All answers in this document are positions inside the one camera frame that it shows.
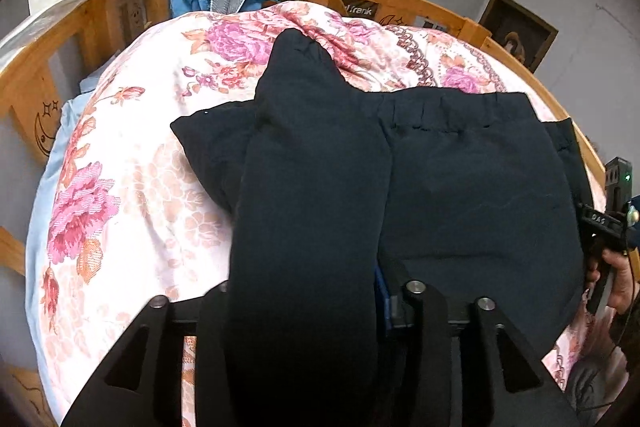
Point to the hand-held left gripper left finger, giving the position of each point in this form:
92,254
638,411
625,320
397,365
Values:
212,332

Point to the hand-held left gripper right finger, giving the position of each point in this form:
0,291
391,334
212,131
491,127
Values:
382,302

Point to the black trousers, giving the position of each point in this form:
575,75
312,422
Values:
450,182

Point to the person's right hand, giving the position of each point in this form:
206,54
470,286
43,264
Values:
622,282

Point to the person's grey clothing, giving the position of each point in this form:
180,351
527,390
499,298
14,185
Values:
595,387

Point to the pink floral quilt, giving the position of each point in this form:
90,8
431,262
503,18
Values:
150,157

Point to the light blue bed sheet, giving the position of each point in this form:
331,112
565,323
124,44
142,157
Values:
42,217

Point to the framed portrait picture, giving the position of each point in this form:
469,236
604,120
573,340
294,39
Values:
520,37

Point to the clear plastic sheet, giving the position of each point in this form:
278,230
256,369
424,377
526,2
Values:
45,24

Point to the wooden bed frame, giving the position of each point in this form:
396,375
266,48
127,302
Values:
30,72

